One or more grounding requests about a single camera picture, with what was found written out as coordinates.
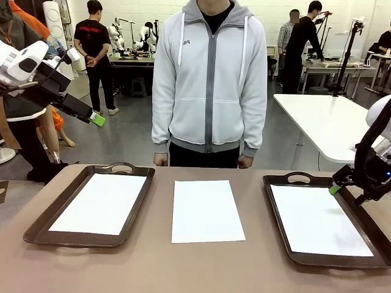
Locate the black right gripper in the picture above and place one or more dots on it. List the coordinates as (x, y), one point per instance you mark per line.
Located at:
(380, 174)

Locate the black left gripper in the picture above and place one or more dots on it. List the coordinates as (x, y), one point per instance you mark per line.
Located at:
(52, 81)

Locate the white A4 paper sheet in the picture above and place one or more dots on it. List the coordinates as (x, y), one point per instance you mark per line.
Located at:
(97, 204)
(314, 219)

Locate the person's left forearm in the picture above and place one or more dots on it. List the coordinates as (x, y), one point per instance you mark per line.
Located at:
(252, 128)

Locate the person's right forearm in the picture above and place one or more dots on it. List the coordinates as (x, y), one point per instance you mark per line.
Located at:
(162, 128)

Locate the person's right hand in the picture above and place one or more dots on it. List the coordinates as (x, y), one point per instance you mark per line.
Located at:
(161, 160)

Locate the person's left hand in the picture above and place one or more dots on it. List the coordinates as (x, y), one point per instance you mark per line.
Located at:
(245, 161)

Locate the person in olive jacket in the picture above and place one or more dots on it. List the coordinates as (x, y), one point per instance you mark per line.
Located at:
(24, 137)

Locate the grey plastic stool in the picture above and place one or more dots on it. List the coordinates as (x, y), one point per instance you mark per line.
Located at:
(139, 87)

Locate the dark background table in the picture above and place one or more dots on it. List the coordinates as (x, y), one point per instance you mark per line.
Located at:
(131, 65)

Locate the man in black t-shirt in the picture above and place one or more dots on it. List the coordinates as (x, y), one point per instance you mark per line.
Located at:
(91, 39)

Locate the white table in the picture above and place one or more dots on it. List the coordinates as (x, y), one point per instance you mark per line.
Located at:
(320, 122)

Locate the brown plastic tray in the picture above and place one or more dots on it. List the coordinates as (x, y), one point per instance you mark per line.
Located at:
(317, 262)
(76, 240)

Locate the white round stand base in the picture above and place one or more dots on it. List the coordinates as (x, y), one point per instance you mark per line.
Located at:
(6, 155)

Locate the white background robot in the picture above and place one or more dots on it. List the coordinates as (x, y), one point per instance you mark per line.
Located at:
(117, 35)
(148, 35)

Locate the white tower air conditioner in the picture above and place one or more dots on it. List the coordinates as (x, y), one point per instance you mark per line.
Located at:
(58, 18)

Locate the round grey stool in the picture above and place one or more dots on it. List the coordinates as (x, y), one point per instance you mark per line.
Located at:
(318, 90)

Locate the brown board with hole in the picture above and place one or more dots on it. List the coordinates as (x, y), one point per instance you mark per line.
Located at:
(3, 192)

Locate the white background desk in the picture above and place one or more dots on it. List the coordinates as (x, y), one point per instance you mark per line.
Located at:
(336, 67)

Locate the black tripod stand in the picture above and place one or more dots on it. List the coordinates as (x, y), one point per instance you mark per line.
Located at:
(346, 61)

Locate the person in white hoodie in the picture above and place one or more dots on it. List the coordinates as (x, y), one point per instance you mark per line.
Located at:
(210, 91)

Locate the white desk with legs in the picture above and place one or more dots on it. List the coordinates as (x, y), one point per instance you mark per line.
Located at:
(374, 56)

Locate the white A4 paper stack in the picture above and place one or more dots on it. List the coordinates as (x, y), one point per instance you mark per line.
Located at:
(207, 213)

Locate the seated person in black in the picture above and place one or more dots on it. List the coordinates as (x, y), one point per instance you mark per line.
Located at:
(383, 42)

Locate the man in black sweater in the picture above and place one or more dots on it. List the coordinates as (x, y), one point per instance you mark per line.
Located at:
(305, 39)

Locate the man in plaid shirt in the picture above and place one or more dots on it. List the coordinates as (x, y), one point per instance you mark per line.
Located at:
(285, 36)

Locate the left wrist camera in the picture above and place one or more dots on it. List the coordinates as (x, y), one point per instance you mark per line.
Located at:
(72, 56)

